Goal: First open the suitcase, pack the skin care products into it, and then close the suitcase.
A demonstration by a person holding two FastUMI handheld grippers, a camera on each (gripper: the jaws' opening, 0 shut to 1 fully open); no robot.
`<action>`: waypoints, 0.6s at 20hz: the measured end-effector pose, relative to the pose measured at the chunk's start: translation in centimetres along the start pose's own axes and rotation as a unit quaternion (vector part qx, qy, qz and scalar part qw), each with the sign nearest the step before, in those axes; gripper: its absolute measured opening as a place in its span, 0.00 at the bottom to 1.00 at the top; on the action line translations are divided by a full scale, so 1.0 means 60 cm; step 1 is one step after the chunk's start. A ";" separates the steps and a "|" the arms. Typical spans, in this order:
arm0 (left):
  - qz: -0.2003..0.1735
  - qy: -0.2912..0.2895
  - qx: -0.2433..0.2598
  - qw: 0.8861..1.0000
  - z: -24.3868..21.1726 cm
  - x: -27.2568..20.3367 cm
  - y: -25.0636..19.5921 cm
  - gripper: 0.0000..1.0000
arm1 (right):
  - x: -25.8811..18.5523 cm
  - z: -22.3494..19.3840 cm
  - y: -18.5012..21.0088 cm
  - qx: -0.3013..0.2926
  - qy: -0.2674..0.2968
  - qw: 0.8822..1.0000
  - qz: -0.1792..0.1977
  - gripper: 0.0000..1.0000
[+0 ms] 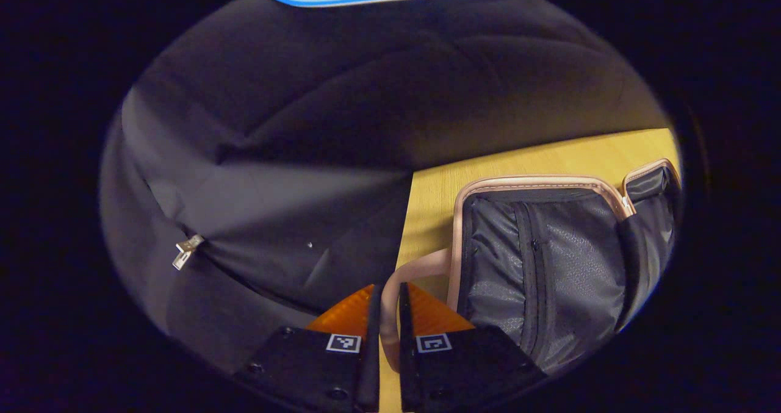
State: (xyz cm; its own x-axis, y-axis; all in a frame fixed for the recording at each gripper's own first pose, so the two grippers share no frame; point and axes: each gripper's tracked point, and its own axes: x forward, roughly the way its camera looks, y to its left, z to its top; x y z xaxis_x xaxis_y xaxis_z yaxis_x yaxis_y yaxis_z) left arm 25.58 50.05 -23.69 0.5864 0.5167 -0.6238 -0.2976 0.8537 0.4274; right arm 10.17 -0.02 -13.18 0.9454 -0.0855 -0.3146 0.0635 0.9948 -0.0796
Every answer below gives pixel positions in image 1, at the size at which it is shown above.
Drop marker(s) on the black backdrop cloth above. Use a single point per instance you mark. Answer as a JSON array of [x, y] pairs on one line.
[[274, 126]]

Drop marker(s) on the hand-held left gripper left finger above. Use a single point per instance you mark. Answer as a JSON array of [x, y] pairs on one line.
[[372, 364]]

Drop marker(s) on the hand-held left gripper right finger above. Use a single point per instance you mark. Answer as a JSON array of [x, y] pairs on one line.
[[407, 370]]

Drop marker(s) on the silver metal clip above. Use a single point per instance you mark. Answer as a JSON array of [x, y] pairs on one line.
[[186, 251]]

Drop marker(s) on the pink hard-shell suitcase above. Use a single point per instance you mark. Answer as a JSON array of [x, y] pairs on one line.
[[567, 260]]

